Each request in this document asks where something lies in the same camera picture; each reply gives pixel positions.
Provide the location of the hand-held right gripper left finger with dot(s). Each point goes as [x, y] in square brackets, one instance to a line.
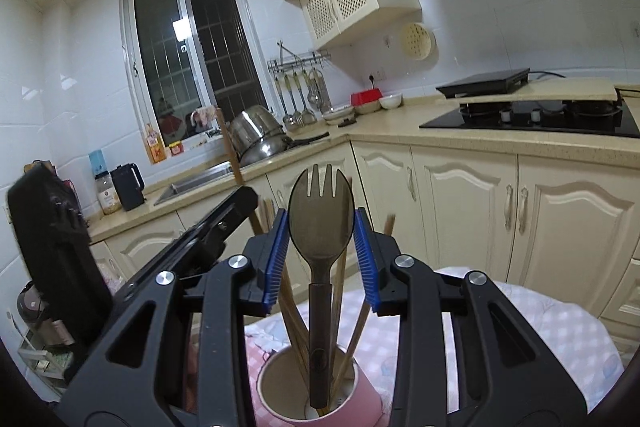
[277, 267]

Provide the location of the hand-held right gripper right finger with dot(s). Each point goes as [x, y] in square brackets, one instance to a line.
[367, 267]

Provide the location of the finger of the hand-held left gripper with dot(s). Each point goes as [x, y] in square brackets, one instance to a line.
[220, 217]

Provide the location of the dark brown spork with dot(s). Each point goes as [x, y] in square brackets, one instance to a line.
[320, 227]

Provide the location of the bundle of wooden chopsticks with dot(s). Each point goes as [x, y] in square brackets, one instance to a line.
[295, 332]

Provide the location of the single wooden chopstick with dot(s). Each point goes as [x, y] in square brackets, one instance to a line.
[230, 147]

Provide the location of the pink cup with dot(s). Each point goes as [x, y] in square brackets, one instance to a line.
[370, 402]

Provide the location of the set of hanging steel utensils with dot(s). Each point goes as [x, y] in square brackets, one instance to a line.
[300, 102]

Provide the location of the steel sink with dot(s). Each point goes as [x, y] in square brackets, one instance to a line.
[195, 187]

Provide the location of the plastic bag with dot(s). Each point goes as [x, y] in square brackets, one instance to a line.
[110, 274]

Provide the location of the pink checked tablecloth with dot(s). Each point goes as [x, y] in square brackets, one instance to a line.
[375, 342]

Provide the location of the steel pan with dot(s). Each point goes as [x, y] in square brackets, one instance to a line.
[265, 152]

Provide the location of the glass jar of grains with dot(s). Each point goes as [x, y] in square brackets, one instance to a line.
[108, 197]

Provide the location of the small red jar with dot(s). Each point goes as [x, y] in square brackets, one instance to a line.
[175, 148]

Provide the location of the black kettle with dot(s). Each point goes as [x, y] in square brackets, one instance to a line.
[127, 189]

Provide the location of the steel pot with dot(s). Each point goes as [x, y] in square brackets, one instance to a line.
[255, 127]

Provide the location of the faucet with cloth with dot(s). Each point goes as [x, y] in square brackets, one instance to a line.
[202, 119]

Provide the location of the blue and white carton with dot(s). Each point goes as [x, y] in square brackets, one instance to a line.
[98, 163]

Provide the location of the metal storage rack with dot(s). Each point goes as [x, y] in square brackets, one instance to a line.
[42, 362]

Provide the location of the stack of white plates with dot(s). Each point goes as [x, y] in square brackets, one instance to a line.
[337, 113]

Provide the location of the red container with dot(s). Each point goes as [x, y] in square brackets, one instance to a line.
[366, 98]

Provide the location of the sliding window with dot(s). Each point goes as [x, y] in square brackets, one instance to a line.
[165, 57]

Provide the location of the cream base cabinets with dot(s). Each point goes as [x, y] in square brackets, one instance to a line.
[550, 217]

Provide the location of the white quilted table cover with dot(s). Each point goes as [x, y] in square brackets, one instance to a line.
[565, 332]

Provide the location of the black induction cooker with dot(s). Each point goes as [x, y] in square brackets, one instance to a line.
[480, 83]

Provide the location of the black gas stove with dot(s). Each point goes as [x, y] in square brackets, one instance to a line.
[530, 119]

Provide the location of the round bamboo steamer mat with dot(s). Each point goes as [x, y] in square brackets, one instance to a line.
[416, 41]

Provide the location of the cream lattice door cabinet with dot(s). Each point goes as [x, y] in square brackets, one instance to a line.
[350, 2]

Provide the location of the long wooden board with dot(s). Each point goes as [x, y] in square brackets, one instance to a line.
[550, 92]

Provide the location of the wall utensil rail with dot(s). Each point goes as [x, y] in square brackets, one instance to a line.
[300, 59]

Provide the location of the wall outlet with plug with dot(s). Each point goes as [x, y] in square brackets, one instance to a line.
[377, 78]

